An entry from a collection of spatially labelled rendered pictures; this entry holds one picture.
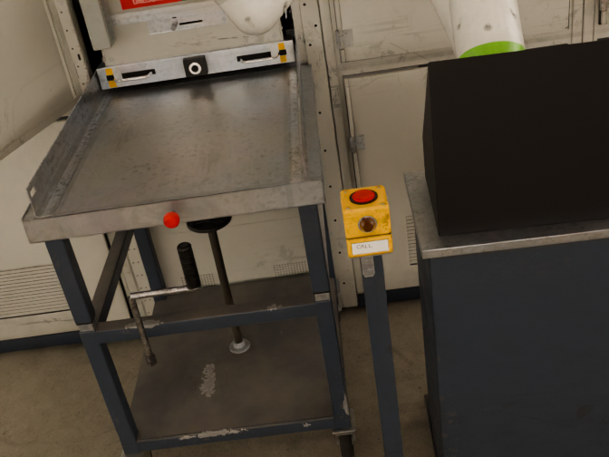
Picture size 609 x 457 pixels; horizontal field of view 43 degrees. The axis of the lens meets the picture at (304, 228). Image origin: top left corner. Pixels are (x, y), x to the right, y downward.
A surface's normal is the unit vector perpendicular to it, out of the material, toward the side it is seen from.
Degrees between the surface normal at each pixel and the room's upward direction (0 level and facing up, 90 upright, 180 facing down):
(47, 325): 90
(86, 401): 0
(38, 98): 90
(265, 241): 90
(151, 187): 0
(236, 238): 90
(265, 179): 0
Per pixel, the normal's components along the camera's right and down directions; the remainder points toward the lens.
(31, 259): 0.03, 0.52
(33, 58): 0.93, 0.07
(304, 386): -0.15, -0.84
